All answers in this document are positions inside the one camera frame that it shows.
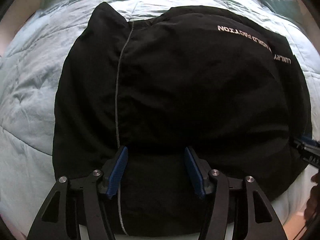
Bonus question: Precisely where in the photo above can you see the person's right hand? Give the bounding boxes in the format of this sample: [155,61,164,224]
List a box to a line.
[304,172,320,224]

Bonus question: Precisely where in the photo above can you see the teal pillow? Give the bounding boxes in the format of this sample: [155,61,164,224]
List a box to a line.
[258,0,304,31]

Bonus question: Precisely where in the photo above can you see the black hooded sweatshirt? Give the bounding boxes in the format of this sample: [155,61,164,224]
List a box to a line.
[53,3,312,237]

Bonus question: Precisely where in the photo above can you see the light teal quilted duvet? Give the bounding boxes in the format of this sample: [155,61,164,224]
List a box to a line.
[1,0,319,239]

